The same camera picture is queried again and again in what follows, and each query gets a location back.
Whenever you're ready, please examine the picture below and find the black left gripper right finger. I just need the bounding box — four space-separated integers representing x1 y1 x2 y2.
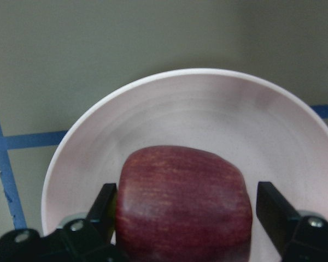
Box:
256 181 300 255

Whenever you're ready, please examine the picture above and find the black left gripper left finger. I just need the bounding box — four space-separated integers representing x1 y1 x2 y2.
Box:
86 183 117 243

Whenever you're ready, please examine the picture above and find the red apple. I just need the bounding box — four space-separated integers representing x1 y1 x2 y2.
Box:
115 146 253 261

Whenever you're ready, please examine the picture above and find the pink plate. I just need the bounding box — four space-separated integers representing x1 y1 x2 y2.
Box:
40 68 328 262

